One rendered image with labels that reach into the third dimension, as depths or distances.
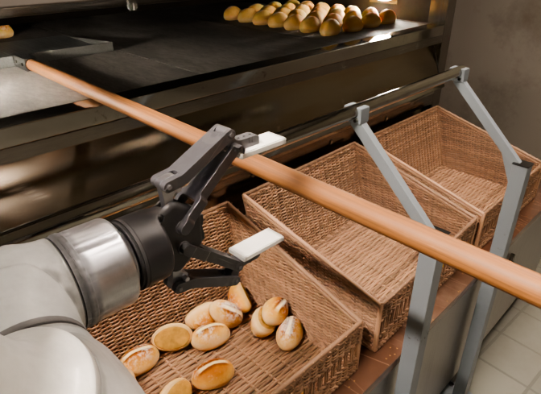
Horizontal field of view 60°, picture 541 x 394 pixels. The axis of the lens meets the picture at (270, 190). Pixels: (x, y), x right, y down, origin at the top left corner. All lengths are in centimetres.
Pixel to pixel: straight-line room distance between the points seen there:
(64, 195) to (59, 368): 80
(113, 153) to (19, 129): 21
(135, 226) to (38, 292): 11
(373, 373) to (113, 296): 86
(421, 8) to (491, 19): 134
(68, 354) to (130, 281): 16
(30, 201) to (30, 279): 65
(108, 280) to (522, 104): 321
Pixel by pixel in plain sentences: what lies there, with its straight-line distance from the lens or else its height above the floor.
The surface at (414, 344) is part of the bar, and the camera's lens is 119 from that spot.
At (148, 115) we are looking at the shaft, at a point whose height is 120.
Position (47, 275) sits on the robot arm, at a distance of 42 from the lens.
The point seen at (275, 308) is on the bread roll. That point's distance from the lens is 120.
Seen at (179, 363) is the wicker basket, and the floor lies 59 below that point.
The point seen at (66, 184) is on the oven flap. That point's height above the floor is 103.
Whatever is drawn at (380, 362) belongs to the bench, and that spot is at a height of 58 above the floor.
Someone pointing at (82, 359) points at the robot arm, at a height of 127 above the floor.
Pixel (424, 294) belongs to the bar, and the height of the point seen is 81.
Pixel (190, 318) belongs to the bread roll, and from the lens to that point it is 124.
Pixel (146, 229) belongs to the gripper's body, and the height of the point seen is 124.
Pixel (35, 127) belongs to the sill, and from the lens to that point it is 101.
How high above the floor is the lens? 148
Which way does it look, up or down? 28 degrees down
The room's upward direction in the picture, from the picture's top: straight up
